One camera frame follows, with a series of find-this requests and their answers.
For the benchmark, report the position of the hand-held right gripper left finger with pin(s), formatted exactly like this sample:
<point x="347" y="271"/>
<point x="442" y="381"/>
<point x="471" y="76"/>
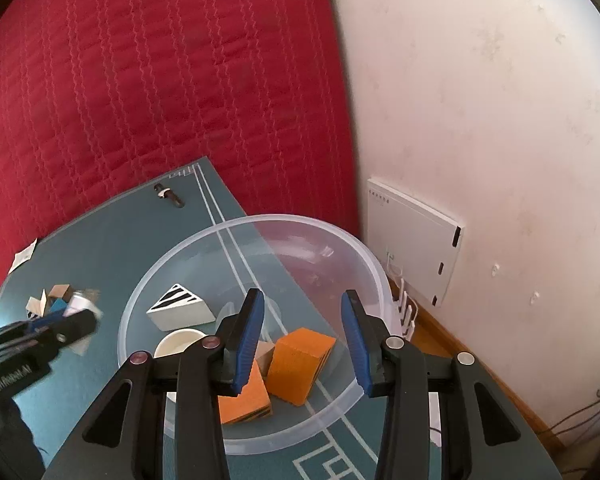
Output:
<point x="250" y="342"/>

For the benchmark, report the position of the wooden baseboard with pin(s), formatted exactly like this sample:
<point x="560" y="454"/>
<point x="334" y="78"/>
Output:
<point x="437" y="337"/>

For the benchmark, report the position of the red quilted blanket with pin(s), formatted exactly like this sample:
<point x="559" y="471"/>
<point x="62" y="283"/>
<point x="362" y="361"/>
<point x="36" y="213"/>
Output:
<point x="155" y="85"/>

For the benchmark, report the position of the teal table mat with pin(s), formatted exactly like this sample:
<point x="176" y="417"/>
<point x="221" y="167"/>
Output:
<point x="130" y="240"/>

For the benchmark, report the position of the white wall box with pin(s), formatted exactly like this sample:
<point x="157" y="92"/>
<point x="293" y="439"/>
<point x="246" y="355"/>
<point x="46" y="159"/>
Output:
<point x="410" y="240"/>

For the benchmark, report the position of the blue wedge block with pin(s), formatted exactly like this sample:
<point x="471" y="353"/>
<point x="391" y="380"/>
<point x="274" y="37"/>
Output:
<point x="57" y="307"/>

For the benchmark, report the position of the natural wood wedge block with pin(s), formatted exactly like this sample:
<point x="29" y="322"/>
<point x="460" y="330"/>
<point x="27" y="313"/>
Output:
<point x="265" y="357"/>

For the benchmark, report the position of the white charger plug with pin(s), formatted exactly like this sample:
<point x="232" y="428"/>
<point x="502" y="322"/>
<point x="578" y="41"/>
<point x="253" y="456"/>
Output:
<point x="77" y="304"/>

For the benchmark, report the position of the white paper slip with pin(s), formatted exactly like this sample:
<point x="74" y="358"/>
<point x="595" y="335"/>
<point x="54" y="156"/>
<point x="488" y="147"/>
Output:
<point x="24" y="256"/>

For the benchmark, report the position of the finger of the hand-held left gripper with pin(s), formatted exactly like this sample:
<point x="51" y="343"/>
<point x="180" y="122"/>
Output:
<point x="40" y="324"/>
<point x="77" y="325"/>

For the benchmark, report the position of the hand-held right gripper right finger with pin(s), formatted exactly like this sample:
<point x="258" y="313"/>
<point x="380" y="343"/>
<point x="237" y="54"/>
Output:
<point x="355" y="345"/>

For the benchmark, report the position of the orange striped block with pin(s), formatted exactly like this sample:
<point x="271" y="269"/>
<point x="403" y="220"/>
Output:
<point x="250" y="402"/>
<point x="295" y="365"/>

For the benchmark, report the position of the cream round cup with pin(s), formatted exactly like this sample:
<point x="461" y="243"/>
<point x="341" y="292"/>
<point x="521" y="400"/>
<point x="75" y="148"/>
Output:
<point x="177" y="342"/>

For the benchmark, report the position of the clear plastic bowl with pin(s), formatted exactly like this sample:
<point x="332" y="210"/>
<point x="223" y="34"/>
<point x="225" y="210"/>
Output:
<point x="300" y="260"/>

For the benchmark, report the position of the black wristwatch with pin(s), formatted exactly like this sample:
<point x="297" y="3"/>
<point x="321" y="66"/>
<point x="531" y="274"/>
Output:
<point x="166" y="192"/>

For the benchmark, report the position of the brown wooden block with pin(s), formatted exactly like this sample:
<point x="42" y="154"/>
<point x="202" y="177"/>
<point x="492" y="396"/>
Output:
<point x="60" y="291"/>

